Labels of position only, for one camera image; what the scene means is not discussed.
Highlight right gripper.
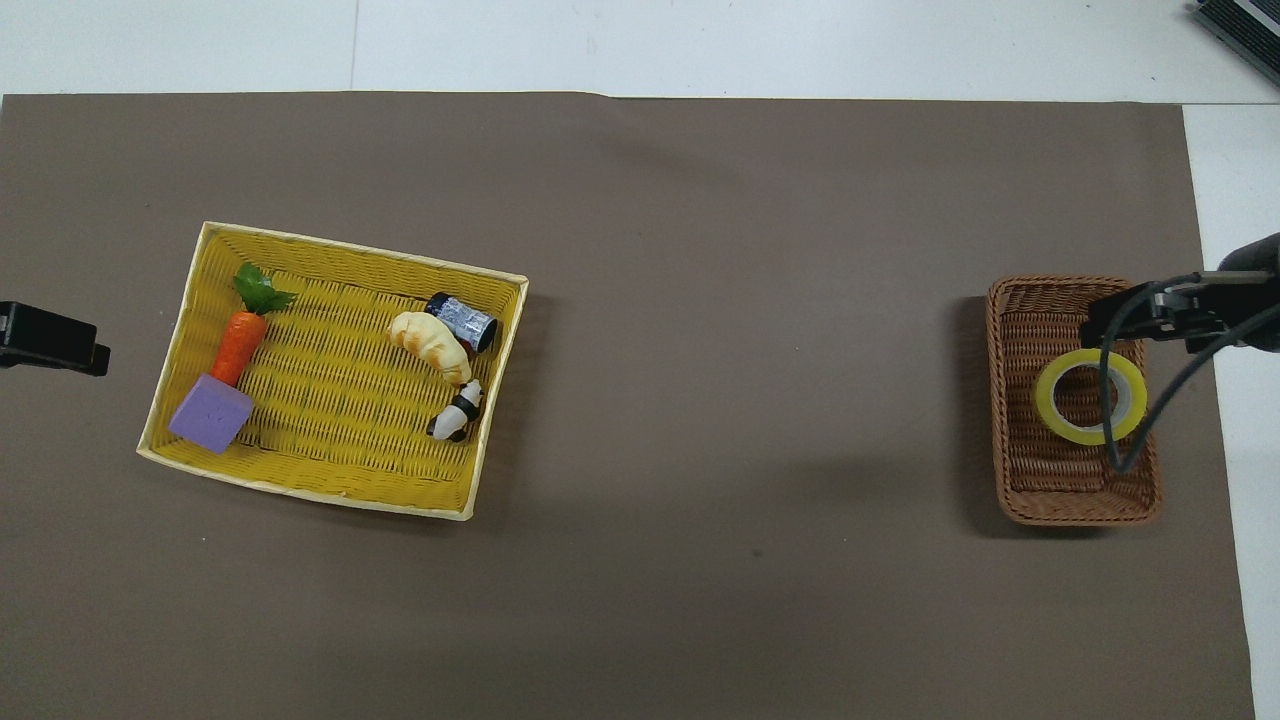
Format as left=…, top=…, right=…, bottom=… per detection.
left=1186, top=232, right=1280, bottom=355

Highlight yellow tape roll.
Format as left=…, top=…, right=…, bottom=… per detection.
left=1033, top=348, right=1149, bottom=447

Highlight brown wicker basket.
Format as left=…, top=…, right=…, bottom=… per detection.
left=986, top=276, right=1164, bottom=527

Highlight yellow woven basket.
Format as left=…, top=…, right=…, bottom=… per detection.
left=136, top=221, right=530, bottom=522

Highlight black stand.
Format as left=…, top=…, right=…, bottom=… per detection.
left=1190, top=0, right=1280, bottom=87

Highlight black and silver can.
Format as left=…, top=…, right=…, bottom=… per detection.
left=425, top=292, right=499, bottom=356

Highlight small panda toy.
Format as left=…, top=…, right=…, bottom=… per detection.
left=426, top=379, right=486, bottom=443

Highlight toy croissant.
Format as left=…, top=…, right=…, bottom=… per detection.
left=388, top=311, right=473, bottom=386

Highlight orange toy carrot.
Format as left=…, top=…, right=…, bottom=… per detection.
left=208, top=262, right=298, bottom=389

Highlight purple foam block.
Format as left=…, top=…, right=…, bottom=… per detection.
left=168, top=374, right=255, bottom=456

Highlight black cable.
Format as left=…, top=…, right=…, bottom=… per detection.
left=1098, top=272, right=1280, bottom=475

